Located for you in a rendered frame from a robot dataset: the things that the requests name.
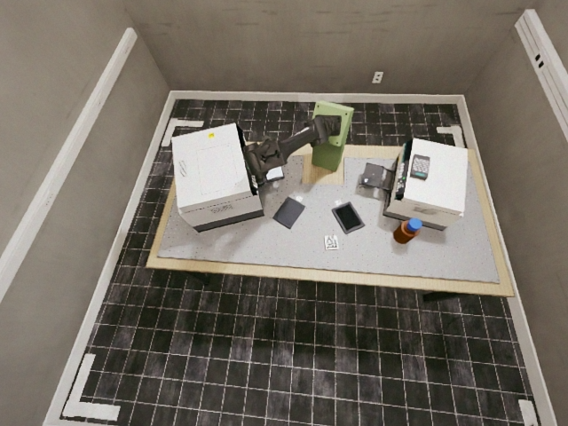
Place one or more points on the brown bottle with blue cap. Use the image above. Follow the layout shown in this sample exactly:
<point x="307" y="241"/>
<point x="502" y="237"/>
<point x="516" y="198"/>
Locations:
<point x="403" y="234"/>

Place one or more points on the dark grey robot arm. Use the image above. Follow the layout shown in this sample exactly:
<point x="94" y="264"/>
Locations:
<point x="272" y="153"/>

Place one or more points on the white multi-well plate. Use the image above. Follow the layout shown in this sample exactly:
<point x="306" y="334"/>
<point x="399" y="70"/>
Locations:
<point x="275" y="173"/>

